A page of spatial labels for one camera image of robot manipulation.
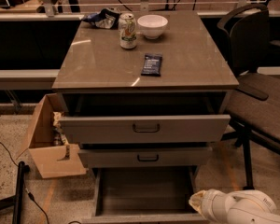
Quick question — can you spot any grey drawer cabinet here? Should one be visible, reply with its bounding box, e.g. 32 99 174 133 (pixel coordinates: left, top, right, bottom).
51 10 240 179

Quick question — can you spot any grey bottom drawer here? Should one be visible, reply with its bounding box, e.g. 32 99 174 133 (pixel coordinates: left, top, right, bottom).
82 167 208 224

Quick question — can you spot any dark blue snack bar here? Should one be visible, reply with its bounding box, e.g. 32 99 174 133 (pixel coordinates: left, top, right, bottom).
141 53 162 77

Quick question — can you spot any white bowl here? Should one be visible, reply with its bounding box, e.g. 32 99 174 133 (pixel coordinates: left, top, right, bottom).
137 15 168 39

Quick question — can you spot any grey middle drawer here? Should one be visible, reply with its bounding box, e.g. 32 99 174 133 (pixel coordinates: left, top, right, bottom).
78 144 212 168

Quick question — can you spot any black floor cable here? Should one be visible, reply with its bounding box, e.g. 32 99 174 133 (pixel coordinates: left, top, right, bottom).
0 135 50 224

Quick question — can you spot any green soda can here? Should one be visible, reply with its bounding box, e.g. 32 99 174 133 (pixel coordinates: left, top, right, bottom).
119 12 137 49

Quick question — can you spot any grey drawer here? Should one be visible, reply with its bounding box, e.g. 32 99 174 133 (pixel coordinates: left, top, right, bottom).
61 93 230 145
78 144 212 168
82 167 208 224

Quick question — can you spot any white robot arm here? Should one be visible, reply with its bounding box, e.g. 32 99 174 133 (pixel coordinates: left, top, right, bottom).
189 189 280 224

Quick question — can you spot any grey top drawer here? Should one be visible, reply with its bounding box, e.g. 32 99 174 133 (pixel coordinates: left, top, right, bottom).
61 93 230 145

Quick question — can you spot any open cardboard box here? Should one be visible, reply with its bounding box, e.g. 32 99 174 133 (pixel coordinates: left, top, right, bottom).
17 94 86 178

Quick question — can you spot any black stand leg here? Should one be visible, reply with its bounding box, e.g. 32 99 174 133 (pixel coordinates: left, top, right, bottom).
0 161 30 224

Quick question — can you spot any crumpled blue chip bag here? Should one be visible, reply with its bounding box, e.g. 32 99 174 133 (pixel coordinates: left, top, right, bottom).
82 7 120 29

